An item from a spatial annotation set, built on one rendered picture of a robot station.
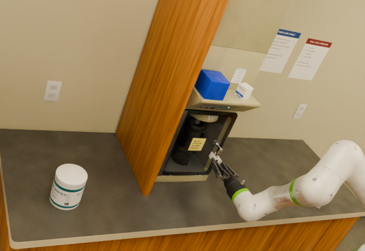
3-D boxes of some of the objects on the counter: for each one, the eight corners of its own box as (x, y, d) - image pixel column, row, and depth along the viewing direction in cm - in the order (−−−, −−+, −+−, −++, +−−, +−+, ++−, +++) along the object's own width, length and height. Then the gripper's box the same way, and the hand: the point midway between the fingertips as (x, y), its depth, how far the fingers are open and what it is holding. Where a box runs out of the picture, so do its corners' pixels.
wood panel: (115, 132, 243) (205, -144, 176) (120, 132, 244) (212, -141, 178) (143, 195, 208) (270, -120, 141) (149, 195, 209) (277, -118, 143)
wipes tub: (46, 189, 190) (53, 163, 183) (76, 188, 196) (83, 163, 189) (51, 211, 180) (58, 184, 173) (82, 209, 187) (90, 183, 180)
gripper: (250, 182, 206) (226, 149, 223) (226, 179, 197) (203, 146, 215) (242, 193, 209) (219, 161, 226) (218, 192, 201) (197, 158, 218)
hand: (215, 158), depth 218 cm, fingers closed, pressing on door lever
